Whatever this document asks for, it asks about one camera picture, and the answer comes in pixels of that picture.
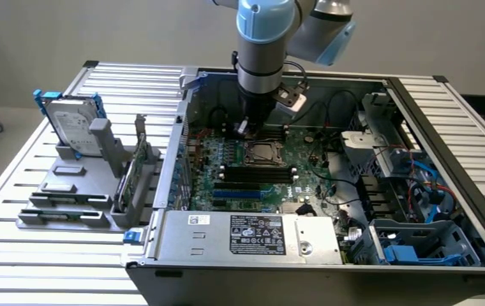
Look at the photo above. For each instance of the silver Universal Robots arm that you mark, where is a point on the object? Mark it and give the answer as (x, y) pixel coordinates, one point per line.
(264, 48)

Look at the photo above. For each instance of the green motherboard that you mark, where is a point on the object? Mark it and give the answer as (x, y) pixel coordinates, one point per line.
(264, 175)

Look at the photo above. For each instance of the hard disk in blue frame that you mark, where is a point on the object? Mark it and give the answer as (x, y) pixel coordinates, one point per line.
(74, 122)

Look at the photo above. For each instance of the grey metal disk bay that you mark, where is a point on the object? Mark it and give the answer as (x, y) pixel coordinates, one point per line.
(421, 240)

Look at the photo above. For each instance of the CPU socket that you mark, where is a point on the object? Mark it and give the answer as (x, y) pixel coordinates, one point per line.
(262, 153)

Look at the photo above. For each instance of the silver power supply unit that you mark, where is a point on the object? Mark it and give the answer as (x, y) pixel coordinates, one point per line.
(246, 237)

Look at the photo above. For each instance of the metal slat table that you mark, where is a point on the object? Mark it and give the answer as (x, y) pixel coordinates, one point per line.
(55, 191)

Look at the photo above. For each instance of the grey parts rack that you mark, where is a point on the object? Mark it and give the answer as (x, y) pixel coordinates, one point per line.
(94, 194)

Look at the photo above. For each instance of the blue plastic disk carrier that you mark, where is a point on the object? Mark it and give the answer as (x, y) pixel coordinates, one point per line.
(413, 255)

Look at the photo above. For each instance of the silver chipset heatsink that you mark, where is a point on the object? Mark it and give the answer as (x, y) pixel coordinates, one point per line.
(290, 208)

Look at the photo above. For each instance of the black RAM slot bank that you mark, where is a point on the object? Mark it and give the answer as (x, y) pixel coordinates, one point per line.
(257, 173)

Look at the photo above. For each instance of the open black PC case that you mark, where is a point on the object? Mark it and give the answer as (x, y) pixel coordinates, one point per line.
(324, 178)

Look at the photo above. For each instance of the blue expansion slot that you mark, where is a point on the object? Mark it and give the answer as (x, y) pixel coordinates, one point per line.
(238, 192)

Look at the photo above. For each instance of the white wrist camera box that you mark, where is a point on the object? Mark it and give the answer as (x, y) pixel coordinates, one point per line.
(290, 99)

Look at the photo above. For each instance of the green graphics card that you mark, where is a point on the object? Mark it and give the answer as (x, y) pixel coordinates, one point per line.
(134, 165)

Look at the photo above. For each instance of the silver drive cage bracket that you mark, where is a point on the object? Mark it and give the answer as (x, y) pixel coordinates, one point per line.
(371, 143)

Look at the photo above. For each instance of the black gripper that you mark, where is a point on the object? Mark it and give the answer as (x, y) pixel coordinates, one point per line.
(254, 111)

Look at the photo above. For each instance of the silver CPU chip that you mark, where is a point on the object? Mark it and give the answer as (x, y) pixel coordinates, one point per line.
(264, 153)

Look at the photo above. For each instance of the blue plastic case latch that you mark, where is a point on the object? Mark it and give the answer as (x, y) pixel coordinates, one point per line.
(133, 236)

